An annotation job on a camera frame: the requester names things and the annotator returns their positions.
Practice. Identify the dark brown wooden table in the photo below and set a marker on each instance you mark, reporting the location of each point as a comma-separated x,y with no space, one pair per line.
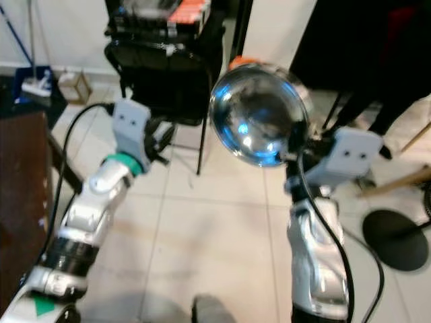
23,202

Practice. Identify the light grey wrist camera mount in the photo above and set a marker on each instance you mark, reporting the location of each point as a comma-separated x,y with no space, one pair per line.
347,158
131,128

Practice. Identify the small wooden box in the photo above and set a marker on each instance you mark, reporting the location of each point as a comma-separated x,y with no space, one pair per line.
75,87

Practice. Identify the black metal chair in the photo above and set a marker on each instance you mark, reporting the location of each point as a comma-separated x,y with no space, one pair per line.
168,74

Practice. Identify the wooden stick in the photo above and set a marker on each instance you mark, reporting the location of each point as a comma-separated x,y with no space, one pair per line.
394,182

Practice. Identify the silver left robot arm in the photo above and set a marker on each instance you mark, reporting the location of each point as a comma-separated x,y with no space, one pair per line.
91,208

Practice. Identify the silver metal bowl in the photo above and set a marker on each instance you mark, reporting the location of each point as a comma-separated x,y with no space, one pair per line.
256,114

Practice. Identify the light grey right wrist camera mount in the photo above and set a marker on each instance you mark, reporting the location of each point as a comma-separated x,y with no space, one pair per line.
347,158

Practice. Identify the blue dustpan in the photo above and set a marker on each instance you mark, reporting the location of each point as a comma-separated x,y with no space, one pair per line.
40,84

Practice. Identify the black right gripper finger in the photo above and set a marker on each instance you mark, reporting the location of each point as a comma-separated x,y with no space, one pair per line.
299,147

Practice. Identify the black box with orange lid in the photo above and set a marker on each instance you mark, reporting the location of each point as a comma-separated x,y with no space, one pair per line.
165,17

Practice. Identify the grey robot foot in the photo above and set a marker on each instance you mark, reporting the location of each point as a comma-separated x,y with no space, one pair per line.
217,309

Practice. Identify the person in black clothes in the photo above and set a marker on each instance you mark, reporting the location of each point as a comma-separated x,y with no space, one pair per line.
363,47

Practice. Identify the orange and white sack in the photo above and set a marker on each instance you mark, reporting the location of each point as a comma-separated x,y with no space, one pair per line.
242,62

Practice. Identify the light grey left wrist camera mount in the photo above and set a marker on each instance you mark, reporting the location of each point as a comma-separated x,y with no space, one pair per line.
131,128

